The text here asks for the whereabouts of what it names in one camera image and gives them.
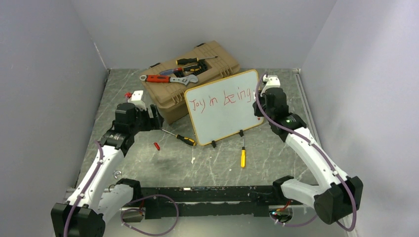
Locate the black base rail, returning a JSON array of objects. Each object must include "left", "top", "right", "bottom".
[{"left": 117, "top": 178, "right": 293, "bottom": 220}]

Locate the yellow-framed whiteboard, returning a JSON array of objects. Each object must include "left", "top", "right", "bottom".
[{"left": 184, "top": 70, "right": 264, "bottom": 146}]

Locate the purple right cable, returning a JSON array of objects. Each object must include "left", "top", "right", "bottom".
[{"left": 254, "top": 72, "right": 357, "bottom": 232}]

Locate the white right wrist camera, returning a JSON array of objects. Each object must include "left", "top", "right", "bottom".
[{"left": 262, "top": 75, "right": 281, "bottom": 89}]

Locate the purple cable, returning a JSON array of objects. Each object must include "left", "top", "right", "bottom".
[
  {"left": 254, "top": 72, "right": 357, "bottom": 232},
  {"left": 63, "top": 140, "right": 180, "bottom": 237}
]

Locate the black yellow screwdriver on toolbox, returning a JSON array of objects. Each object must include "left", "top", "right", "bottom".
[{"left": 176, "top": 56, "right": 218, "bottom": 66}]

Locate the blue red screwdriver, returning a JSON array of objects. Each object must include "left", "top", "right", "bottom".
[{"left": 159, "top": 67, "right": 183, "bottom": 76}]

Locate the yellow handle screwdriver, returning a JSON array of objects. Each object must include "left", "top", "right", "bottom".
[{"left": 240, "top": 138, "right": 246, "bottom": 168}]

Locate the black orange screwdriver on table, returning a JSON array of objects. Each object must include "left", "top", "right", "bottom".
[{"left": 161, "top": 129, "right": 196, "bottom": 147}]

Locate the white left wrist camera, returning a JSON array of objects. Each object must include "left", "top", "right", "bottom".
[{"left": 125, "top": 90, "right": 147, "bottom": 111}]

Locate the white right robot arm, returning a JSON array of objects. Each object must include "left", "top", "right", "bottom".
[{"left": 253, "top": 88, "right": 363, "bottom": 232}]

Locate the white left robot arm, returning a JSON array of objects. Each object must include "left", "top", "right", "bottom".
[{"left": 51, "top": 102, "right": 164, "bottom": 237}]

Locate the red handle adjustable wrench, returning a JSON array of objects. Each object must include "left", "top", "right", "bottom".
[{"left": 139, "top": 75, "right": 199, "bottom": 86}]

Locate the black yellow tool in toolbox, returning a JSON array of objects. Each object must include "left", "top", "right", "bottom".
[{"left": 182, "top": 61, "right": 209, "bottom": 76}]

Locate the silver open-end wrench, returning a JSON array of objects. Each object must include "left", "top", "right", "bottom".
[{"left": 113, "top": 170, "right": 122, "bottom": 180}]

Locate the tan plastic toolbox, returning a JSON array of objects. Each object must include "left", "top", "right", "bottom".
[{"left": 140, "top": 40, "right": 240, "bottom": 124}]

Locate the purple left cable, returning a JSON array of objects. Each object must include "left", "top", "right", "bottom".
[{"left": 63, "top": 140, "right": 180, "bottom": 237}]

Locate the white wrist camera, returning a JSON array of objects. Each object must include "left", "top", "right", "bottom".
[
  {"left": 125, "top": 90, "right": 147, "bottom": 111},
  {"left": 262, "top": 75, "right": 281, "bottom": 89}
]

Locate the red marker cap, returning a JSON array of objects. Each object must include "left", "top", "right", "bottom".
[{"left": 154, "top": 142, "right": 161, "bottom": 151}]

